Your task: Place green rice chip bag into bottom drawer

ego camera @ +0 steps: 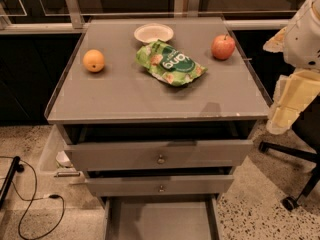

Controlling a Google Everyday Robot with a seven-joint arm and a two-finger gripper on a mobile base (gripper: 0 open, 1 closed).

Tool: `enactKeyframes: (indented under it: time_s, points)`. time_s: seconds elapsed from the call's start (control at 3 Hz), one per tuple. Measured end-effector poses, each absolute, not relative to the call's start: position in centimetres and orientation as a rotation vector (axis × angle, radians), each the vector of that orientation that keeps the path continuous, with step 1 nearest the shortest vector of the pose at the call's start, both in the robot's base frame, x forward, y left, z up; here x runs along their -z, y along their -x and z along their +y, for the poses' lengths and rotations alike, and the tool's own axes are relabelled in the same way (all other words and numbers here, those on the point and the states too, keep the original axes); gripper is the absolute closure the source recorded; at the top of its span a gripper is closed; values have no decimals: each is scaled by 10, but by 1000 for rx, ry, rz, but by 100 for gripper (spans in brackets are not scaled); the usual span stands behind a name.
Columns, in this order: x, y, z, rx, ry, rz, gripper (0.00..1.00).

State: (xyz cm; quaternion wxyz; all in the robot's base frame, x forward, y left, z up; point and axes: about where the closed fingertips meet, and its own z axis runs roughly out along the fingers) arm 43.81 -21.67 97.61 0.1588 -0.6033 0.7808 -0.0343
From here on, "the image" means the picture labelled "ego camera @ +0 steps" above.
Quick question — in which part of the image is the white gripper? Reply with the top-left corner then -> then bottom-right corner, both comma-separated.
263,0 -> 320,135

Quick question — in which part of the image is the green rice chip bag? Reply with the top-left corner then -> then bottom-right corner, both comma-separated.
136,40 -> 207,87

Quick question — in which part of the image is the grey drawer cabinet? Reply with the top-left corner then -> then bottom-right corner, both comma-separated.
44,16 -> 276,240

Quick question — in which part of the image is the middle grey drawer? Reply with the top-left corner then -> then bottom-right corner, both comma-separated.
85,175 -> 234,197

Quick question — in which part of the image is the grey drawer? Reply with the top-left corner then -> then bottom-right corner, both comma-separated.
65,140 -> 253,171
85,175 -> 234,197
103,195 -> 223,240

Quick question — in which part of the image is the top grey drawer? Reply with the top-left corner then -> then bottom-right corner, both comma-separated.
65,140 -> 253,171

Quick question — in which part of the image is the bottom grey drawer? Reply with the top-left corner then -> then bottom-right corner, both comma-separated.
103,195 -> 223,240

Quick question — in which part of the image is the red apple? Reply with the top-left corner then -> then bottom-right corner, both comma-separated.
211,34 -> 235,60

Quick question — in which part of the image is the white paper bowl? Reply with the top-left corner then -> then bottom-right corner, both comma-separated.
134,23 -> 174,44

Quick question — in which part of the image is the orange fruit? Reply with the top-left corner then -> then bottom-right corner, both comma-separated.
83,49 -> 105,73

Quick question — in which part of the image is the clear plastic bin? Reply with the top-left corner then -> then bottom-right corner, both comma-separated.
37,126 -> 80,178

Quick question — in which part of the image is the black stand leg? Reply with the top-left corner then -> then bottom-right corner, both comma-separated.
0,156 -> 20,209

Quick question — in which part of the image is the metal railing post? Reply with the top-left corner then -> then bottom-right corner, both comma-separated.
65,0 -> 84,29

